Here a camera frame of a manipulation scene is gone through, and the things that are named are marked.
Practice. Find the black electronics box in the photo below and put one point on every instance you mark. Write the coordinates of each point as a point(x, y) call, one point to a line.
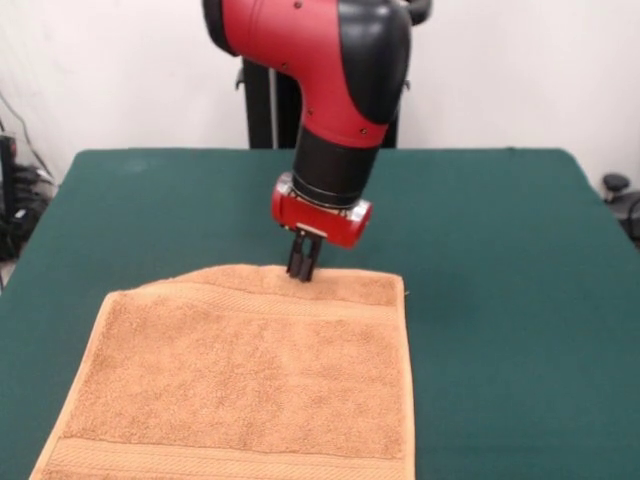
point(7, 190)

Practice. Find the black office chair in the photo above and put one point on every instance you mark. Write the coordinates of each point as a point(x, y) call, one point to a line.
point(622, 200)

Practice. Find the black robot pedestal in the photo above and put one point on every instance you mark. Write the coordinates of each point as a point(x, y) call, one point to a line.
point(265, 110)

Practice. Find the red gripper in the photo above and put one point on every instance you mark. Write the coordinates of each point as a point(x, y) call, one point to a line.
point(320, 222)

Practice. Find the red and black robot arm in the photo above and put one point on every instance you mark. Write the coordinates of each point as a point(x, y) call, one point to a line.
point(325, 75)

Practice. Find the orange terry towel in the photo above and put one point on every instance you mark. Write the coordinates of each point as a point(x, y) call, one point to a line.
point(250, 375)

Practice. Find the dark green table cloth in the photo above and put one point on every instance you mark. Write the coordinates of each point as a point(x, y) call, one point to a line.
point(500, 225)

